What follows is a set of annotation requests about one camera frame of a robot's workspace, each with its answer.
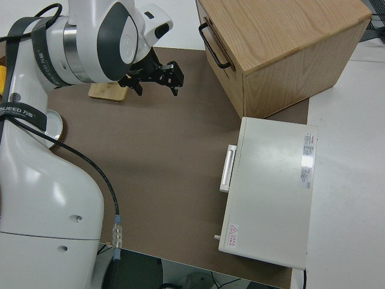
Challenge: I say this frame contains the oven door handle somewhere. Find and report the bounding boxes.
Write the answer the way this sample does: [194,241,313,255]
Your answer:
[219,144,238,193]

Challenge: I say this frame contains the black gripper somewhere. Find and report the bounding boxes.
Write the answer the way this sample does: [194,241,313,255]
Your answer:
[118,49,185,97]

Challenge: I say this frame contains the gray round plate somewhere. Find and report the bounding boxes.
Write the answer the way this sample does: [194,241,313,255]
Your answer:
[44,109,66,149]

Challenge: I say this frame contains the wooden mug rack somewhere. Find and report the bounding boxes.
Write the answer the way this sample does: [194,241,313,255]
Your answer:
[88,81,129,104]

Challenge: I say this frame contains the yellow corn cob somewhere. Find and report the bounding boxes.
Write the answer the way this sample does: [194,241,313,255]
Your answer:
[0,65,7,99]

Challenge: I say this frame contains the black cabinet handle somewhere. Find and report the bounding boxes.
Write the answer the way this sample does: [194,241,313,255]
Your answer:
[198,23,232,69]

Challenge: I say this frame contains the brown table mat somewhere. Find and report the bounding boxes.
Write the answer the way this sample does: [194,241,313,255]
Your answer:
[45,46,310,289]

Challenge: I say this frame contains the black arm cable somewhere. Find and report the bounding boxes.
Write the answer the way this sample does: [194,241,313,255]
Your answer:
[0,2,125,289]

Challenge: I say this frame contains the white toaster oven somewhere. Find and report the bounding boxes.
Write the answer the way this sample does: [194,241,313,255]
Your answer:
[212,116,319,270]

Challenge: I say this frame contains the wooden drawer cabinet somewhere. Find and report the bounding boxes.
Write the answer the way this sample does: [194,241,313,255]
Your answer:
[195,0,372,120]

